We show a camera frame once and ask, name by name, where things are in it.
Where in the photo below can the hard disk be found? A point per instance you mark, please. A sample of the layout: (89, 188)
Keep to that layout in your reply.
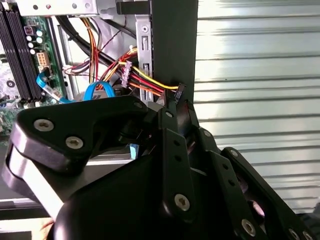
(133, 151)

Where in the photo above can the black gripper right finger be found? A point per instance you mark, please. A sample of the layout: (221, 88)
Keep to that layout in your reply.
(230, 180)

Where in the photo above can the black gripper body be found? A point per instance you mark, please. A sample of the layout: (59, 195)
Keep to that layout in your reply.
(112, 212)

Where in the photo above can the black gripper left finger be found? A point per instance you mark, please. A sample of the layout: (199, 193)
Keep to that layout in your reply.
(75, 117)

